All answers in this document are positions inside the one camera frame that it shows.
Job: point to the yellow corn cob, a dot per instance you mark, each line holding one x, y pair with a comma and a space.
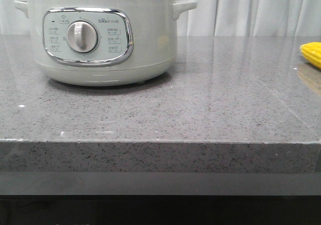
311, 52

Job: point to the pale green electric cooking pot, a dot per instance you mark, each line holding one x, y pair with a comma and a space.
108, 43

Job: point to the white pleated curtain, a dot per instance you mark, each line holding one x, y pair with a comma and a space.
211, 18

